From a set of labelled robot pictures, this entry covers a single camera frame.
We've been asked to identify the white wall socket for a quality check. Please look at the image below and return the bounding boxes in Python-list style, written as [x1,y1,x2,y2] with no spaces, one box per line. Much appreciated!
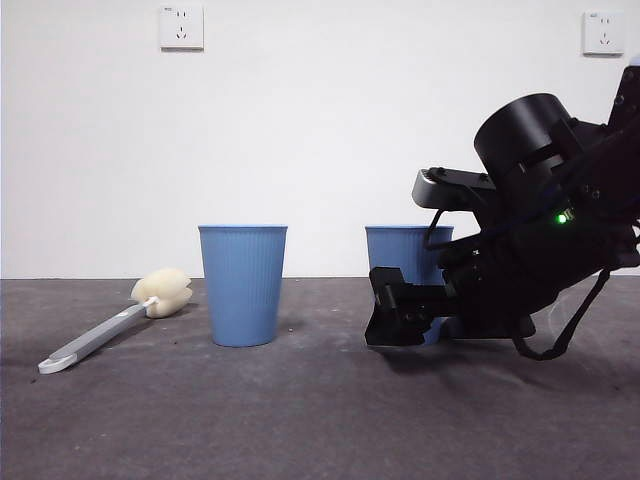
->
[581,11,626,57]
[159,3,205,51]

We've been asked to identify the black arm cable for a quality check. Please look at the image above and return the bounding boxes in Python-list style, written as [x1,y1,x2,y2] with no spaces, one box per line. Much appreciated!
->
[509,267,612,362]

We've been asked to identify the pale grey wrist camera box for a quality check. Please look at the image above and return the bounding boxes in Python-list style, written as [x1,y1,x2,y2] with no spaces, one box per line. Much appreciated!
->
[410,167,497,211]

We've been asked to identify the blue ribbed plastic cup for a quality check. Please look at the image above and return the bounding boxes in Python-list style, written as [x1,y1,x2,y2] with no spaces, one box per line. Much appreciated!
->
[197,224,290,348]
[364,225,455,347]

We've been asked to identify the black camera cable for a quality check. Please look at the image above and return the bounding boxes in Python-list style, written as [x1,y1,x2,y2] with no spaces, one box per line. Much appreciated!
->
[423,205,454,254]

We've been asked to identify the cup brush with sponge head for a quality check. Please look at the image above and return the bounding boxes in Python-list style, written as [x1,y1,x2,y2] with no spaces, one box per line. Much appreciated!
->
[37,267,194,375]

